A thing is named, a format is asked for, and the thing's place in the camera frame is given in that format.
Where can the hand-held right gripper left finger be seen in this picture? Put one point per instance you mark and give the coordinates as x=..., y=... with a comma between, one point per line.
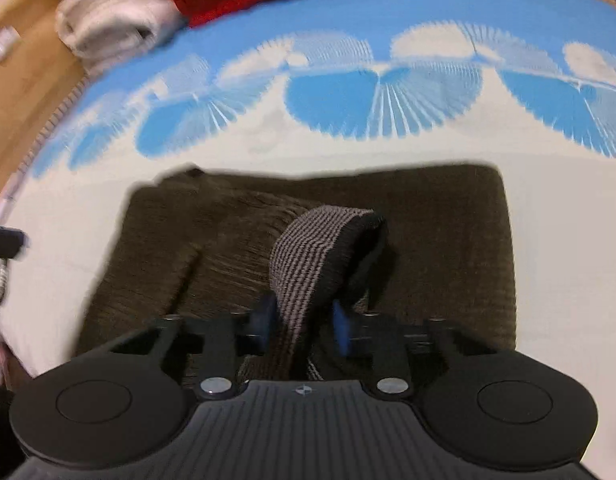
x=265, y=322

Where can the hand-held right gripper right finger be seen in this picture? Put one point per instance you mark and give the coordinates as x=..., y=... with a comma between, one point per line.
x=341, y=330

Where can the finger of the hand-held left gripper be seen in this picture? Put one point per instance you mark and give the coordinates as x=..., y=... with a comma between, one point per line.
x=5, y=242

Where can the wooden headboard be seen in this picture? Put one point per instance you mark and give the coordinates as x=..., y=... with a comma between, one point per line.
x=27, y=90

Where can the blue white printed bed sheet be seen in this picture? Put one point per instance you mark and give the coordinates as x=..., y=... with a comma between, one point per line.
x=338, y=150

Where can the white headboard socket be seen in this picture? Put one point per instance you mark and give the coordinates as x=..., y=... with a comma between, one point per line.
x=0, y=44

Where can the white folded quilt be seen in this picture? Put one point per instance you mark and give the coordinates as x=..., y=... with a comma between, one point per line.
x=112, y=15

